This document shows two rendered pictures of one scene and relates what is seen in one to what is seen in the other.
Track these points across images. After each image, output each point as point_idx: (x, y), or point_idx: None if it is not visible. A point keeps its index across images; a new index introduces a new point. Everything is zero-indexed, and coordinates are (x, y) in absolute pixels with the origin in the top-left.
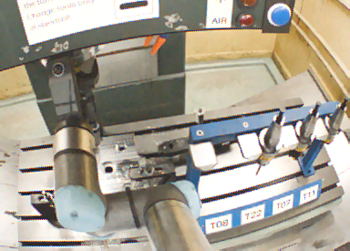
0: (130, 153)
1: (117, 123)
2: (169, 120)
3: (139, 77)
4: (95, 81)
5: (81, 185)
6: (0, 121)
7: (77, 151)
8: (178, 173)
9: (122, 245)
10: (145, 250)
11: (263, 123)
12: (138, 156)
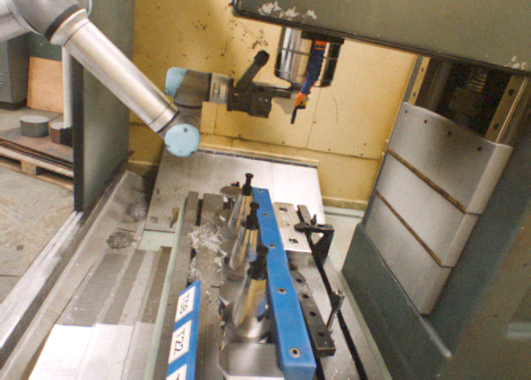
0: (284, 245)
1: (371, 328)
2: (347, 308)
3: (410, 291)
4: (267, 91)
5: (187, 71)
6: (352, 231)
7: (209, 74)
8: None
9: (190, 245)
10: (178, 257)
11: (264, 226)
12: None
